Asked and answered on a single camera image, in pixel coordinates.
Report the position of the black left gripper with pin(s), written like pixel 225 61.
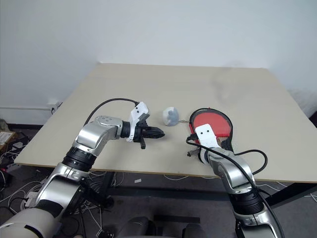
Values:
pixel 141 132

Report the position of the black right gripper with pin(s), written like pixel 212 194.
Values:
pixel 199 146

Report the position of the red table tennis paddle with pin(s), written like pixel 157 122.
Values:
pixel 215 121
pixel 229 116

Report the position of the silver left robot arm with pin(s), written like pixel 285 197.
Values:
pixel 90 135

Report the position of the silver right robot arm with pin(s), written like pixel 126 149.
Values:
pixel 234 174

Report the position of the small white paper scrap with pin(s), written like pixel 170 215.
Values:
pixel 137 181

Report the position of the dark rounded shape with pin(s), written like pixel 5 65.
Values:
pixel 137 228

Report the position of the brown cardboard box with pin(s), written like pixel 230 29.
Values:
pixel 6 138

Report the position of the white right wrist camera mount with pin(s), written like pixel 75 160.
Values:
pixel 206 135

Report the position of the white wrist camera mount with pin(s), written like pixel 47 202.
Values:
pixel 137 112
pixel 206 135

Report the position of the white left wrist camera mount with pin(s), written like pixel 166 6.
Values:
pixel 137 112

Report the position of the black table frame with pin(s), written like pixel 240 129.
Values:
pixel 173 192

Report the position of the white wall socket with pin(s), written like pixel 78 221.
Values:
pixel 53 102

